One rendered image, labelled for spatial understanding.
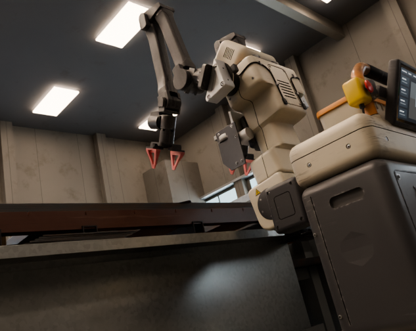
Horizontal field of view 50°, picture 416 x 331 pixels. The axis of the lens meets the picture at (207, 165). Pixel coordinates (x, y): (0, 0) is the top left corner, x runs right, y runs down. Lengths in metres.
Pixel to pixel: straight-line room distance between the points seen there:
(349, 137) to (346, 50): 10.06
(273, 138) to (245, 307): 0.63
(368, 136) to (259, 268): 0.86
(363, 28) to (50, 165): 8.38
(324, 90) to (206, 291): 9.86
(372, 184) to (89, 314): 0.84
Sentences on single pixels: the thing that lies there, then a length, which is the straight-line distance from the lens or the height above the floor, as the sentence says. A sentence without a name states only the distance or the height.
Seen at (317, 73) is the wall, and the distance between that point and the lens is 11.46.
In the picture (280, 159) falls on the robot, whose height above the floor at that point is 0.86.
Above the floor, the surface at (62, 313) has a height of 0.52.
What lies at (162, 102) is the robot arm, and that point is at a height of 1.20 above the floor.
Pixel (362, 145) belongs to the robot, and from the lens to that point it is 1.14.
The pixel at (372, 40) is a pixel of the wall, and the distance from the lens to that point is 10.95.
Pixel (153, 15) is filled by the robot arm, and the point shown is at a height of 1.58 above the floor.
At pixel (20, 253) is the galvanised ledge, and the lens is 1.15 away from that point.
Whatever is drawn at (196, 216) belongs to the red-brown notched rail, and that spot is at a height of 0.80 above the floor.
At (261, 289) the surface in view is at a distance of 1.81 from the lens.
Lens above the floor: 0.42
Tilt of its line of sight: 19 degrees up
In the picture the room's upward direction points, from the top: 14 degrees counter-clockwise
